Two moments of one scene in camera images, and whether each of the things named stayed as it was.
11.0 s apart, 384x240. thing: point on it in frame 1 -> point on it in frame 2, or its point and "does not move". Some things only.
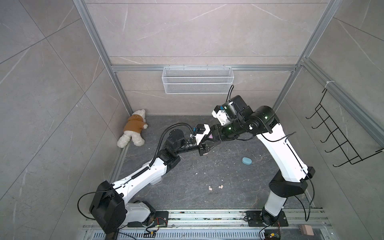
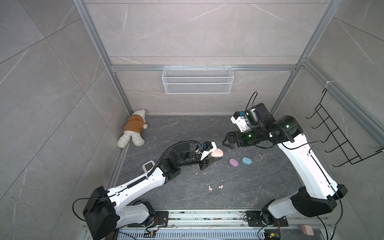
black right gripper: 217,133 -> 237,134
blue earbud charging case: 247,161 does not move
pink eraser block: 306,230 does not move
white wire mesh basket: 197,80 does not move
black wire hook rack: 353,156 does not move
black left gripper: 207,147 -> 205,162
